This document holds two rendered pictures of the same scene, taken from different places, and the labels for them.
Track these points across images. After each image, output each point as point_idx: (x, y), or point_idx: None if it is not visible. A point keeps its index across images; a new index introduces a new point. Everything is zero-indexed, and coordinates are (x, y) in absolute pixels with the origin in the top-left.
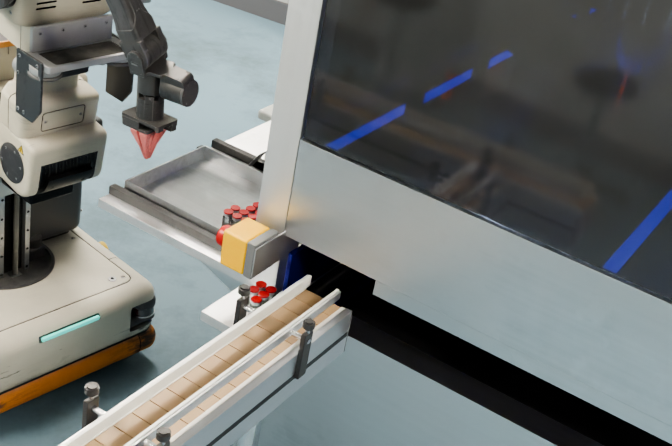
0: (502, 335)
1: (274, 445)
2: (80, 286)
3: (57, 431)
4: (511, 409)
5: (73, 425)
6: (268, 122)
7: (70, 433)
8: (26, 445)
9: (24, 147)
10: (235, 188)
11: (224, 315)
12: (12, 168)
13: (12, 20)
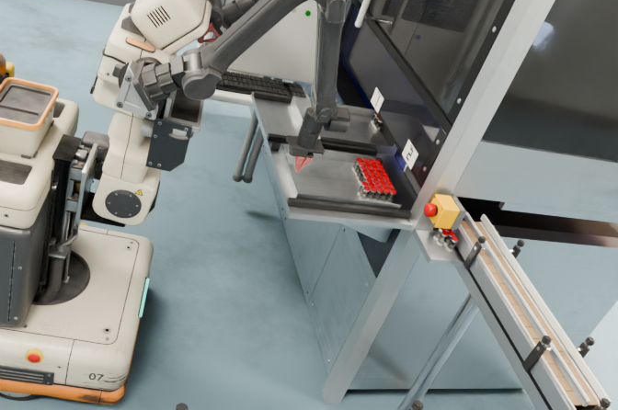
0: (569, 206)
1: (407, 306)
2: (118, 264)
3: (154, 368)
4: (553, 236)
5: (156, 358)
6: (257, 106)
7: (162, 363)
8: (149, 389)
9: (144, 189)
10: (322, 166)
11: (440, 255)
12: (125, 208)
13: None
